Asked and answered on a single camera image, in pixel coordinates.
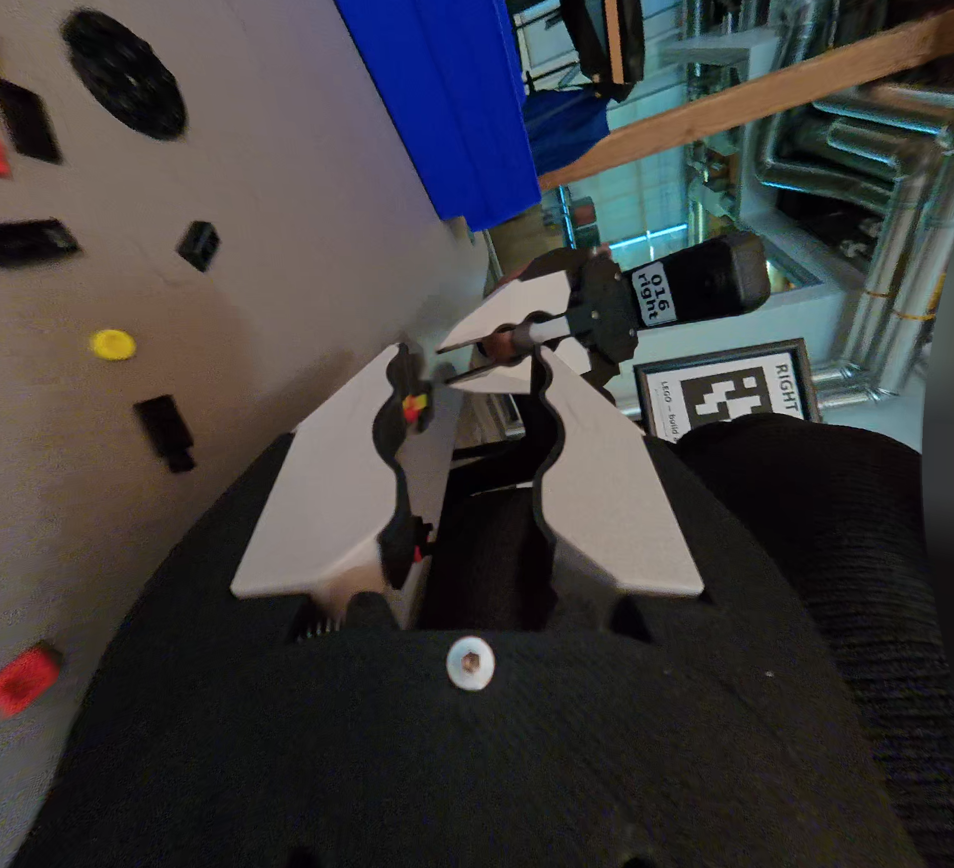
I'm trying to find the silver ventilation ducts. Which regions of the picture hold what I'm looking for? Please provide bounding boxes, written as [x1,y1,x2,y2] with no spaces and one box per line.
[682,0,954,408]

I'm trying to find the black round lego plate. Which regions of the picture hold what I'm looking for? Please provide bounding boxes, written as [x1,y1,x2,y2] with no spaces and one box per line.
[62,9,187,141]

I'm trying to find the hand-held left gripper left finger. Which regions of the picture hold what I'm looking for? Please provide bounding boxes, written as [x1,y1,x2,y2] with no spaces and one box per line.
[230,342,426,629]

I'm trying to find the black rectangular lego plate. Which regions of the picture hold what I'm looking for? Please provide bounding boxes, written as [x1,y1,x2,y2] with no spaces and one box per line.
[0,218,80,269]
[0,78,63,164]

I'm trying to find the long black red yellow lego model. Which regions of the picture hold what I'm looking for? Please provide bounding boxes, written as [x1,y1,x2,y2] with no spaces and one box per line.
[402,521,435,582]

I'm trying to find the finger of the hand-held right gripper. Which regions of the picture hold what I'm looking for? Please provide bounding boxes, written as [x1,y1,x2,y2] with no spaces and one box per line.
[434,270,573,356]
[444,352,539,395]

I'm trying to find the small red square lego tile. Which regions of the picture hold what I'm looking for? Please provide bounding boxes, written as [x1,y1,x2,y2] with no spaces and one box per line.
[0,640,64,718]

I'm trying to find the small black lego plate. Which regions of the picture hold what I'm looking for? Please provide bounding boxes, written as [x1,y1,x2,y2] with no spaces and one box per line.
[176,220,222,273]

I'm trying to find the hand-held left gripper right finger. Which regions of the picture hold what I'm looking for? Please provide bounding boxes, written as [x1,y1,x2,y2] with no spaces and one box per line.
[522,345,707,627]

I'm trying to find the black lego clip plate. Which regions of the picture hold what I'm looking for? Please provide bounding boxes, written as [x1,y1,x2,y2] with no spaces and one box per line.
[134,395,197,474]

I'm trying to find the wooden beam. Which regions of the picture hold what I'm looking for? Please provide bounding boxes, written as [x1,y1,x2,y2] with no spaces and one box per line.
[537,11,954,192]

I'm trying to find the person's right forearm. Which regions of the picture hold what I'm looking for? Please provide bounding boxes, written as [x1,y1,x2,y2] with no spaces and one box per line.
[641,412,954,868]

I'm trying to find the black framed side table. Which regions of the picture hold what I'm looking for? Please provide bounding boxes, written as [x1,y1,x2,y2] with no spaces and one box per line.
[503,0,645,101]

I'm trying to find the blue plastic storage bin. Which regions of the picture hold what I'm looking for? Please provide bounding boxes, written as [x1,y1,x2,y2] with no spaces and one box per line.
[293,0,541,232]
[522,89,614,176]

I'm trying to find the small black red yellow lego assembly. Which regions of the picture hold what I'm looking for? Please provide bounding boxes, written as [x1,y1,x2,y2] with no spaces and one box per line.
[398,387,433,437]

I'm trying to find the framed marker sign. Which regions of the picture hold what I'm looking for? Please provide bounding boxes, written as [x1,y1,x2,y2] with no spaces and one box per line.
[634,339,822,440]

